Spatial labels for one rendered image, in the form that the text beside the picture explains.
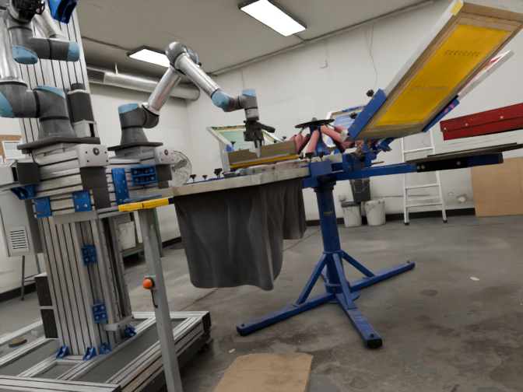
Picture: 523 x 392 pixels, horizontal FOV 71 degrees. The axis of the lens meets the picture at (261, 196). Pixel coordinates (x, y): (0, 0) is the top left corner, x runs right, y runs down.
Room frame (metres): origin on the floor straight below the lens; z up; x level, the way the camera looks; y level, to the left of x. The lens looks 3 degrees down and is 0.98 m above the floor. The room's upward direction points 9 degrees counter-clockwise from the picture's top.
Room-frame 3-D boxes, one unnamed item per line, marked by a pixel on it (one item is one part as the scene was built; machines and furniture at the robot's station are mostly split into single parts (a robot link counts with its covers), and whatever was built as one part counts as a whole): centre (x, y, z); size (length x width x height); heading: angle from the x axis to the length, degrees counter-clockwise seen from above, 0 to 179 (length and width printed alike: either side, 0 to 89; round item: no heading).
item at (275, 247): (1.66, -0.10, 0.74); 0.46 x 0.04 x 0.42; 150
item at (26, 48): (1.34, 0.74, 1.56); 0.11 x 0.08 x 0.11; 133
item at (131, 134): (2.07, 0.66, 1.31); 0.15 x 0.15 x 0.10
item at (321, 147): (2.73, -0.47, 0.67); 0.39 x 0.39 x 1.35
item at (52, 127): (1.61, 0.83, 1.31); 0.15 x 0.15 x 0.10
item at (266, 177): (1.81, 0.06, 0.97); 0.79 x 0.58 x 0.04; 150
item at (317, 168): (1.88, -0.30, 0.98); 0.30 x 0.05 x 0.07; 150
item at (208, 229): (1.56, 0.20, 0.74); 0.45 x 0.03 x 0.43; 60
